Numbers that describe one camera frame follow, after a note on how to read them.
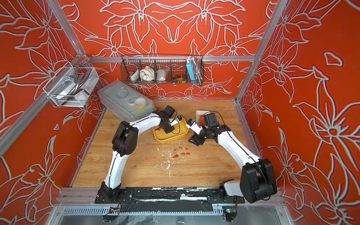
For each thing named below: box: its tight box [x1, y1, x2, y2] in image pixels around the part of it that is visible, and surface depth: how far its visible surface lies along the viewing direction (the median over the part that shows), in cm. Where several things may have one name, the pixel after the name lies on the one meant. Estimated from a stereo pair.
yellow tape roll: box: [134, 97, 148, 112], surface depth 96 cm
